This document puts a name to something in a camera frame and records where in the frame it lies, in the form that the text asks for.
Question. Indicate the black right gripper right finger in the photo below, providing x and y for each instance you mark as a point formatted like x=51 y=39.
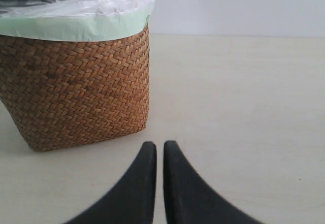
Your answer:
x=188 y=198

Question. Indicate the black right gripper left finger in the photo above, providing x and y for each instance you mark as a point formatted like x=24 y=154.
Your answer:
x=132 y=198

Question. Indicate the woven brown wicker basket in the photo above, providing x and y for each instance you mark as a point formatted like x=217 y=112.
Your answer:
x=67 y=94

